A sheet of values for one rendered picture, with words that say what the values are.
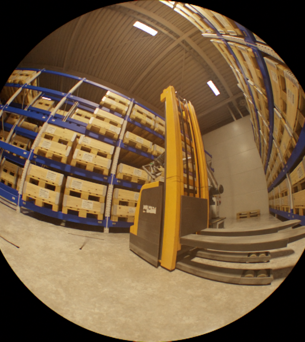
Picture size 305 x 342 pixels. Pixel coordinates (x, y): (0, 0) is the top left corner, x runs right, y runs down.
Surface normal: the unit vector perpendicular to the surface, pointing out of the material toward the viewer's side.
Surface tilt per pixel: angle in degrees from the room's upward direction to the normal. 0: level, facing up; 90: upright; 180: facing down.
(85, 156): 90
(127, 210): 90
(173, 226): 90
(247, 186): 90
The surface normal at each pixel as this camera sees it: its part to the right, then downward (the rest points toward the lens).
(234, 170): -0.79, -0.26
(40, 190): 0.61, -0.24
